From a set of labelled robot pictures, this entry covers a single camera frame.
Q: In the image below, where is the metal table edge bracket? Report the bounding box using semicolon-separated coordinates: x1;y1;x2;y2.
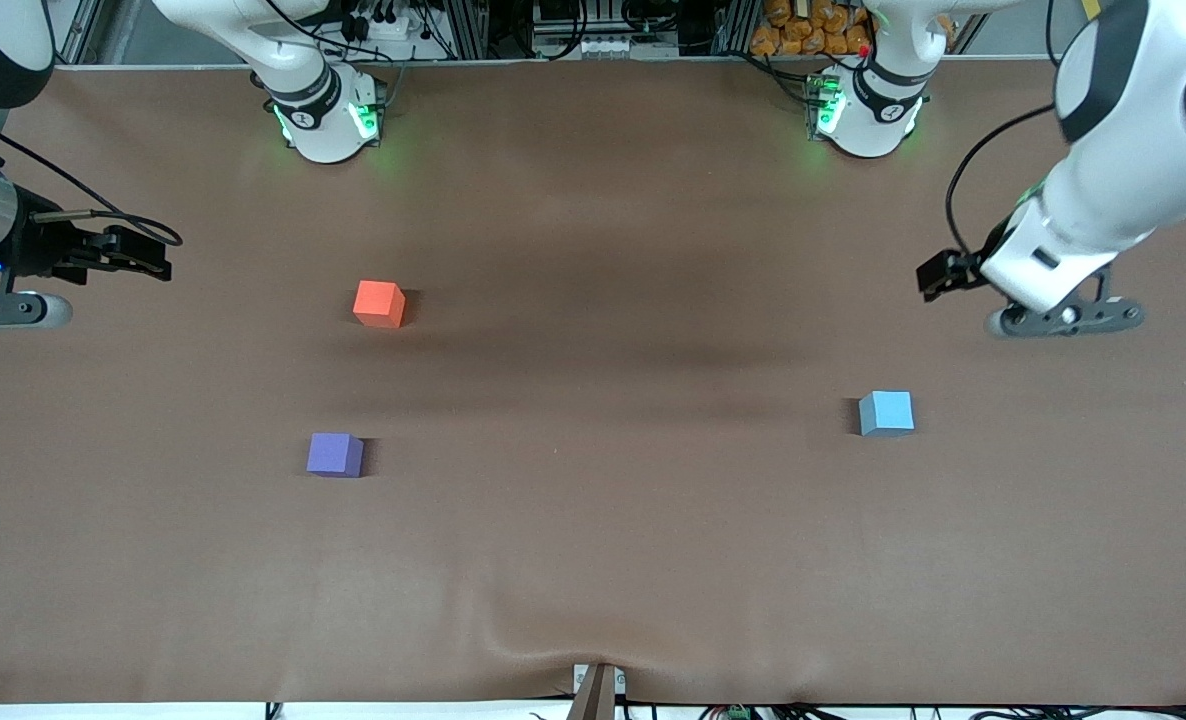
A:
571;662;626;720

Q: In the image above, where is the power strip with black plugs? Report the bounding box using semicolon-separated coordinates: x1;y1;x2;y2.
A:
338;0;424;41

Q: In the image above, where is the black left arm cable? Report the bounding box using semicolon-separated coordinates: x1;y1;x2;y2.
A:
946;105;1054;263

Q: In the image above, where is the aluminium frame post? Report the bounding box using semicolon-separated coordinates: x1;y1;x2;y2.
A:
713;0;759;56
433;0;489;59

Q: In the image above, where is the purple foam block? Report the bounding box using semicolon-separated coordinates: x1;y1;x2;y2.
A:
306;432;365;479

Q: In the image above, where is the black floor cable bundle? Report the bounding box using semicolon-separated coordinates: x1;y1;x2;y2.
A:
753;705;1186;720

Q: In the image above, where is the pile of orange items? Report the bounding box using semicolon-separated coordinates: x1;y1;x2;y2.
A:
750;0;874;56

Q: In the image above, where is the orange foam block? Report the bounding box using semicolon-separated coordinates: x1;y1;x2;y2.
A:
353;280;407;329

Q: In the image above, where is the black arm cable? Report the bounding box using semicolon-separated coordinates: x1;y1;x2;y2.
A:
946;105;1054;263
0;130;184;248

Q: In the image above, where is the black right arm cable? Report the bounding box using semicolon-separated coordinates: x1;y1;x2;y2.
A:
0;130;184;248

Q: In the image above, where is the aluminium corner frame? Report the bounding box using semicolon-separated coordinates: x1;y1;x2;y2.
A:
53;0;104;66

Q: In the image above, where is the light blue foam block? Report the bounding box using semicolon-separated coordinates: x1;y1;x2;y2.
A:
858;390;916;438

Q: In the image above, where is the brown table cloth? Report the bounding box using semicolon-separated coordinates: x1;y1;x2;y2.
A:
0;55;1186;706

